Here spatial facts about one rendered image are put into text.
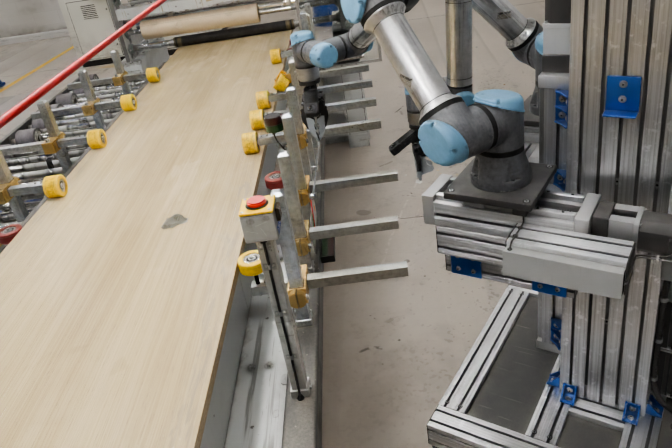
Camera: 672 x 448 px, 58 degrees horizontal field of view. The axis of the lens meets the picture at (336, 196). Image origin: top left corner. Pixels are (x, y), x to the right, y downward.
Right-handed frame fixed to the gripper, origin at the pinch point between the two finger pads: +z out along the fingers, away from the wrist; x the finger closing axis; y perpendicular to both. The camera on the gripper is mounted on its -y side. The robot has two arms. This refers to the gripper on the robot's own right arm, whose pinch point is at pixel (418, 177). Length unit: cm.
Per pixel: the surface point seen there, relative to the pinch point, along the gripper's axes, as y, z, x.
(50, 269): -111, -7, -42
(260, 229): -39, -35, -84
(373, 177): -15.3, -2.8, -1.4
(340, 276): -28, 1, -52
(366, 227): -19.4, 1.6, -26.5
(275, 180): -48.2, -7.8, -3.9
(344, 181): -25.3, -2.8, -1.5
